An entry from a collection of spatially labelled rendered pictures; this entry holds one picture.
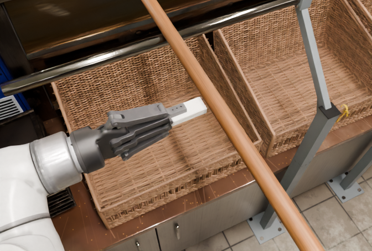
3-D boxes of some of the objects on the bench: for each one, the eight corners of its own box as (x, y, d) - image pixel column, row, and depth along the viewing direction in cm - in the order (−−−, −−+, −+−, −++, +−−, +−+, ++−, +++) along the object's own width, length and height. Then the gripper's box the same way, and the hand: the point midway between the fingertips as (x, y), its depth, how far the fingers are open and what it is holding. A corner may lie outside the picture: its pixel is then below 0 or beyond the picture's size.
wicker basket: (67, 118, 137) (43, 70, 114) (197, 71, 151) (199, 20, 129) (106, 233, 112) (86, 200, 89) (258, 164, 126) (274, 120, 103)
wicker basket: (205, 68, 152) (208, 17, 129) (314, 32, 165) (334, -20, 143) (264, 161, 126) (282, 117, 104) (388, 109, 139) (427, 60, 117)
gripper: (58, 115, 55) (194, 66, 61) (79, 155, 66) (193, 110, 72) (71, 153, 52) (215, 97, 57) (91, 189, 62) (210, 138, 68)
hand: (186, 111), depth 64 cm, fingers closed
